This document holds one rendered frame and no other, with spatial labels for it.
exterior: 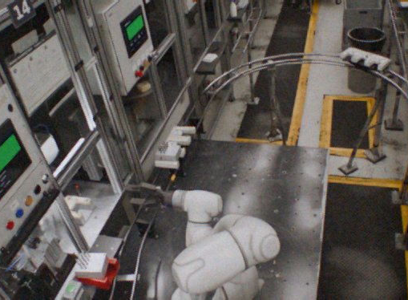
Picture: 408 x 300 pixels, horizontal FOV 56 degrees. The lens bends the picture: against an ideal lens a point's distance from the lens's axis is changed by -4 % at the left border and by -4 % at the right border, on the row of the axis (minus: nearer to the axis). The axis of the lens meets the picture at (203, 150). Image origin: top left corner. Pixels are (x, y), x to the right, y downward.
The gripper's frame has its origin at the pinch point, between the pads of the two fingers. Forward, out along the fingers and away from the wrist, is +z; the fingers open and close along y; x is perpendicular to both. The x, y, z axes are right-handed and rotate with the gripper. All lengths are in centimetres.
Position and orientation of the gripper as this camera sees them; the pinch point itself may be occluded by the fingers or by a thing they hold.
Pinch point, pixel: (133, 194)
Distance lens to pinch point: 187.2
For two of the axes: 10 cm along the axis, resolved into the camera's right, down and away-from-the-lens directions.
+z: -9.5, -0.7, 3.0
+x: -2.7, 6.4, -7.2
